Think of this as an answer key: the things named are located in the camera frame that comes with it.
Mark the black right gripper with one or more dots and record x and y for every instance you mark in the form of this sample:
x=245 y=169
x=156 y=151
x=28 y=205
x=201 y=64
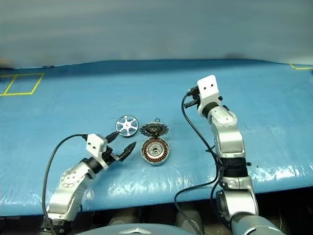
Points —
x=196 y=95

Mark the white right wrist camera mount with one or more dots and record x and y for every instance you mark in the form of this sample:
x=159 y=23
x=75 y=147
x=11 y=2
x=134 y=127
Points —
x=207 y=88

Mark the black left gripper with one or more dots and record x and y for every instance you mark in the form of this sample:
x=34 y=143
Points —
x=109 y=156

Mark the silver spoked rotor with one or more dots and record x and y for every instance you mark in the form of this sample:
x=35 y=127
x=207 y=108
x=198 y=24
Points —
x=127 y=126

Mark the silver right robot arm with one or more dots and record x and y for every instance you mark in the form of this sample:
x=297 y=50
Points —
x=227 y=137

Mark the round silver motor housing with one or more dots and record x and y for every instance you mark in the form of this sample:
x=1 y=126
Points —
x=154 y=151

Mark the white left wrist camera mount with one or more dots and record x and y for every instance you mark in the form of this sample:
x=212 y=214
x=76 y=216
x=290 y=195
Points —
x=95 y=144

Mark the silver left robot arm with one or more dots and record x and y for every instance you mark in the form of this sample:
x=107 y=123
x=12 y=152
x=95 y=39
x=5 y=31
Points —
x=68 y=181

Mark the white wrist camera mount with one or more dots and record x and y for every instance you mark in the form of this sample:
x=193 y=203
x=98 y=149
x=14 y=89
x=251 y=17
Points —
x=207 y=88
x=95 y=144

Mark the grey robot torso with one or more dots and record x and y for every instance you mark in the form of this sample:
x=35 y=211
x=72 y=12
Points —
x=146 y=230

